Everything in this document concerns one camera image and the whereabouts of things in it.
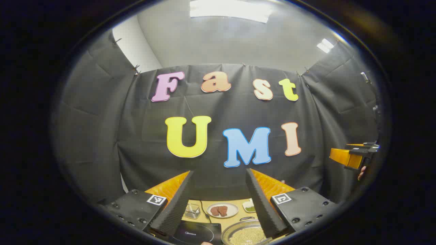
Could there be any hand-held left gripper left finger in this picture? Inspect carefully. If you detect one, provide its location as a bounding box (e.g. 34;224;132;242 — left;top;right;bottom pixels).
99;170;194;239

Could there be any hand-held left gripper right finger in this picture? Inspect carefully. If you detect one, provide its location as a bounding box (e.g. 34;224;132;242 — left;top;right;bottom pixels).
245;168;338;239

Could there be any black induction cooktop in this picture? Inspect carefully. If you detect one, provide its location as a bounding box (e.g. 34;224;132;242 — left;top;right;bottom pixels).
170;220;222;245

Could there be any steel pot with black handles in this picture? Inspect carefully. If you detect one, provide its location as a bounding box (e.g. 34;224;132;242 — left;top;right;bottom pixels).
221;217;273;245

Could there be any round white plate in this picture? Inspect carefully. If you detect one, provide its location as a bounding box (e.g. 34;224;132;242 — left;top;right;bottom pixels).
207;203;239;219

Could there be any pile of soybeans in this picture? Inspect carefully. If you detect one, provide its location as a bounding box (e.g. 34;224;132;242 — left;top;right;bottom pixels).
229;227;266;245

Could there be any small ceiling light panel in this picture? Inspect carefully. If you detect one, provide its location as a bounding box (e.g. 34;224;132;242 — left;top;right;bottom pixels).
316;38;334;53

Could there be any wire mesh basket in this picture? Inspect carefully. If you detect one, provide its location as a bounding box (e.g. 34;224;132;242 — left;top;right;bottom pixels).
185;203;201;219

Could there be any black power cable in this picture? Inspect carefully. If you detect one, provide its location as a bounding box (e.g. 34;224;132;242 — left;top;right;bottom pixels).
199;201;212;223

